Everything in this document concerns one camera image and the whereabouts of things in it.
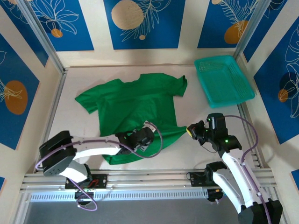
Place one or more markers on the green t-shirt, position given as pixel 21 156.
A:
pixel 140 98

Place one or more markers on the teal plastic mesh basket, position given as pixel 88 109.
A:
pixel 222 81

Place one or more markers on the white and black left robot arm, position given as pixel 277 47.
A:
pixel 98 151

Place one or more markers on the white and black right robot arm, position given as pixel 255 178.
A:
pixel 236 177

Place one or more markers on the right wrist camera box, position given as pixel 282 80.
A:
pixel 206 120

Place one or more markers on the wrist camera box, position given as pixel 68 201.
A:
pixel 149 126
pixel 206 120

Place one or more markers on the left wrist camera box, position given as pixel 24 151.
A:
pixel 149 126

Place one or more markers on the aluminium frame rail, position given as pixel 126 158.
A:
pixel 149 178

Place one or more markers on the aluminium table side rail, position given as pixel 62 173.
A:
pixel 244 114
pixel 55 105

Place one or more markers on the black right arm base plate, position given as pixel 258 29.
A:
pixel 196 179

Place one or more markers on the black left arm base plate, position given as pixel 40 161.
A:
pixel 100 180

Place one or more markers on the blue floral wall panel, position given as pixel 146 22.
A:
pixel 11 128
pixel 26 28
pixel 163 35
pixel 210 28
pixel 273 21
pixel 77 35
pixel 287 116

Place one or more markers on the aluminium frame post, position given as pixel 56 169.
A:
pixel 43 35
pixel 248 35

